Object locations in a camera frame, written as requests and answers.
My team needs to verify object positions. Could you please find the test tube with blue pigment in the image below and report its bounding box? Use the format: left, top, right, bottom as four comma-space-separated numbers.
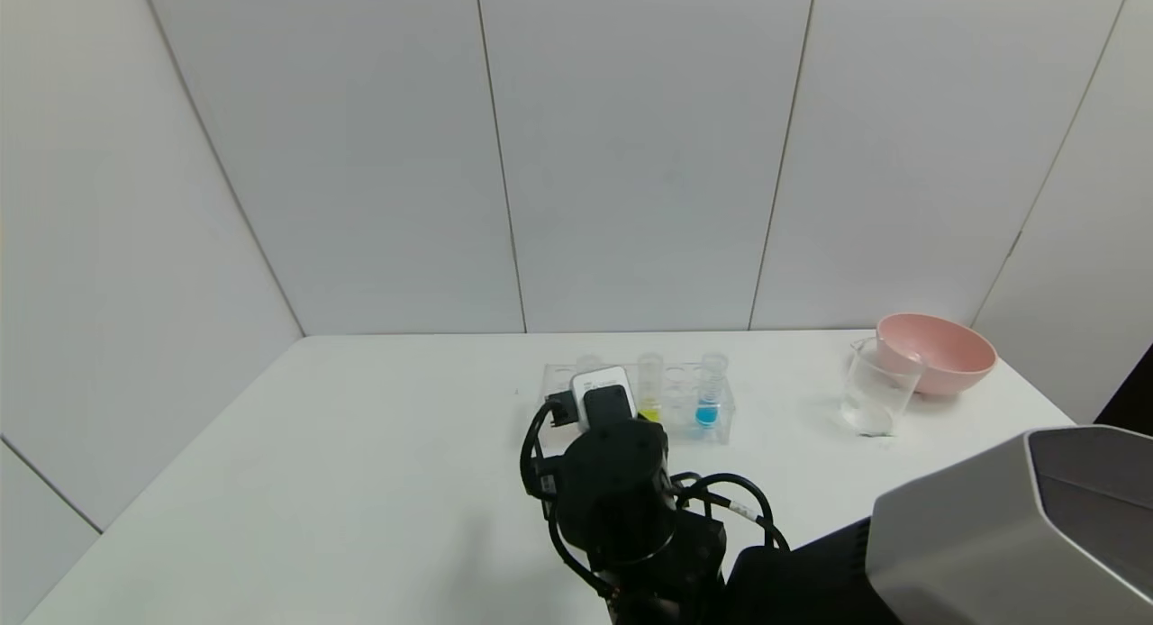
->
695, 352, 728, 428

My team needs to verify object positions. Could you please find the black cable with white tag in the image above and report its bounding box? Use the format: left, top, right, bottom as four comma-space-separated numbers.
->
671, 472, 792, 554

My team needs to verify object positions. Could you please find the test tube with yellow pigment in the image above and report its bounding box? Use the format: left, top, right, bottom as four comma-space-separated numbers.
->
636, 353, 665, 424

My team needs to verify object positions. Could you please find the black background object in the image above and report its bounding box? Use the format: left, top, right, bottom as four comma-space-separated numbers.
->
1093, 344, 1153, 430

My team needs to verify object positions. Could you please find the pink plastic bowl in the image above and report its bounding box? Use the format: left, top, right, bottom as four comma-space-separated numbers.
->
876, 313, 997, 397

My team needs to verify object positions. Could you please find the clear glass beaker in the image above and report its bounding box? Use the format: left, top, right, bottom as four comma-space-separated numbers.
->
838, 337, 926, 437

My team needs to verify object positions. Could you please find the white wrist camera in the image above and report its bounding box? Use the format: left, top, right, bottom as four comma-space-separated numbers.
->
571, 366, 637, 430

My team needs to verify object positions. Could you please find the clear acrylic test tube rack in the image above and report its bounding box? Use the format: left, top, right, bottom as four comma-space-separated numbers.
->
539, 362, 735, 446

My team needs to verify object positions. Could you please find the black camera cable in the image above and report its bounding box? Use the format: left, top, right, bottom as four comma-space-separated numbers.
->
520, 391, 622, 601

